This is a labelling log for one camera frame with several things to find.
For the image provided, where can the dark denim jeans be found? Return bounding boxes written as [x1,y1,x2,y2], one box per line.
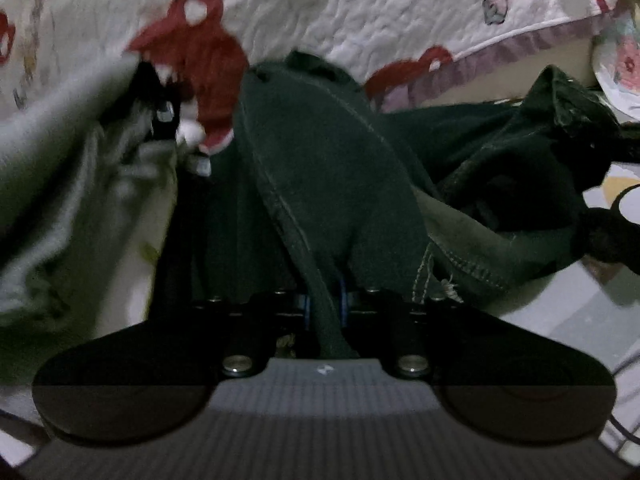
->
[233,52,629,358]

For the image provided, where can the folded grey clothes stack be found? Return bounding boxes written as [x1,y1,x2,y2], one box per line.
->
[1,54,192,387]

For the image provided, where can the white bear print quilt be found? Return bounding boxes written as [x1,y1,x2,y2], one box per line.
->
[1,0,624,148]

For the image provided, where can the floral pastel quilt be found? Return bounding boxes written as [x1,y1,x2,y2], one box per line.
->
[592,0,639,122]

